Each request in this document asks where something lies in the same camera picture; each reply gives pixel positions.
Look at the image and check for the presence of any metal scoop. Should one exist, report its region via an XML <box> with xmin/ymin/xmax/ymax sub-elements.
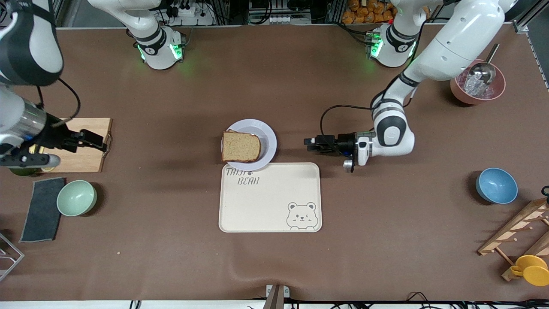
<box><xmin>465</xmin><ymin>43</ymin><xmax>501</xmax><ymax>85</ymax></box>

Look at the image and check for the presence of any clear ice cubes pile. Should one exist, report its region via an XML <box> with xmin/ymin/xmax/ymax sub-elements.
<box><xmin>461</xmin><ymin>75</ymin><xmax>492</xmax><ymax>97</ymax></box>

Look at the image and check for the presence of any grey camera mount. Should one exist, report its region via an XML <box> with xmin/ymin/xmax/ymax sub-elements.
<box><xmin>262</xmin><ymin>284</ymin><xmax>290</xmax><ymax>309</ymax></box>

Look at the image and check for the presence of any yellow cup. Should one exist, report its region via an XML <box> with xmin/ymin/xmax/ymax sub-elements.
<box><xmin>510</xmin><ymin>255</ymin><xmax>549</xmax><ymax>287</ymax></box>

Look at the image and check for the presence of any metal wire basket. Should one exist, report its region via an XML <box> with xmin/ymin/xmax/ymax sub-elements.
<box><xmin>0</xmin><ymin>232</ymin><xmax>25</xmax><ymax>282</ymax></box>

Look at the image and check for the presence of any white power strip with plugs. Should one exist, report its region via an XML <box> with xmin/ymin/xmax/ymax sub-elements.
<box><xmin>165</xmin><ymin>0</ymin><xmax>215</xmax><ymax>25</ymax></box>

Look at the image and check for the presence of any plain brown bread slice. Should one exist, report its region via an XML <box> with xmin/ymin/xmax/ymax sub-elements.
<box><xmin>222</xmin><ymin>130</ymin><xmax>261</xmax><ymax>163</ymax></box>

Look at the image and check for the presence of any white round plate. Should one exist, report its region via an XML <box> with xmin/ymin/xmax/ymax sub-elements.
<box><xmin>221</xmin><ymin>119</ymin><xmax>278</xmax><ymax>171</ymax></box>

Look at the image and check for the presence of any pink bowl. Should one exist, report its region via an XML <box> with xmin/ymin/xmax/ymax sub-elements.
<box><xmin>449</xmin><ymin>59</ymin><xmax>507</xmax><ymax>106</ymax></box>

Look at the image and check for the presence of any dark grey cloth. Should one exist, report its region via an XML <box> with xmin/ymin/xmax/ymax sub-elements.
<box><xmin>19</xmin><ymin>177</ymin><xmax>66</xmax><ymax>243</ymax></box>

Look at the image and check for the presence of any blue bowl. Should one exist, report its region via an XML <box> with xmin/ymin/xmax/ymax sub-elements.
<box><xmin>475</xmin><ymin>167</ymin><xmax>519</xmax><ymax>205</ymax></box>

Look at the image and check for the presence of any wooden cutting board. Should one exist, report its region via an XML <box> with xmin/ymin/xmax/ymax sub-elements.
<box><xmin>32</xmin><ymin>118</ymin><xmax>113</xmax><ymax>173</ymax></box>

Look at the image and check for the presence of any wooden dish rack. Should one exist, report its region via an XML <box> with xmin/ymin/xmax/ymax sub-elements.
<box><xmin>477</xmin><ymin>198</ymin><xmax>549</xmax><ymax>282</ymax></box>

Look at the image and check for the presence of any brown table mat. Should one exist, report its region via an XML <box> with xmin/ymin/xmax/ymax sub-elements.
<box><xmin>0</xmin><ymin>24</ymin><xmax>549</xmax><ymax>302</ymax></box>

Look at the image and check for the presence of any orange snack bag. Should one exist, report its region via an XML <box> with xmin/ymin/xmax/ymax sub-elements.
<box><xmin>342</xmin><ymin>0</ymin><xmax>399</xmax><ymax>24</ymax></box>

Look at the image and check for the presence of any cream bear print tray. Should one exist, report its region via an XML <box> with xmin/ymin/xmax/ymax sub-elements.
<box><xmin>219</xmin><ymin>162</ymin><xmax>322</xmax><ymax>233</ymax></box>

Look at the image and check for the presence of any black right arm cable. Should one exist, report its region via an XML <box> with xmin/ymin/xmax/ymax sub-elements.
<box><xmin>36</xmin><ymin>77</ymin><xmax>82</xmax><ymax>128</ymax></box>

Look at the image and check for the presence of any light green bowl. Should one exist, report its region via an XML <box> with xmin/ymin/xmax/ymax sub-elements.
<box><xmin>57</xmin><ymin>180</ymin><xmax>98</xmax><ymax>217</ymax></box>

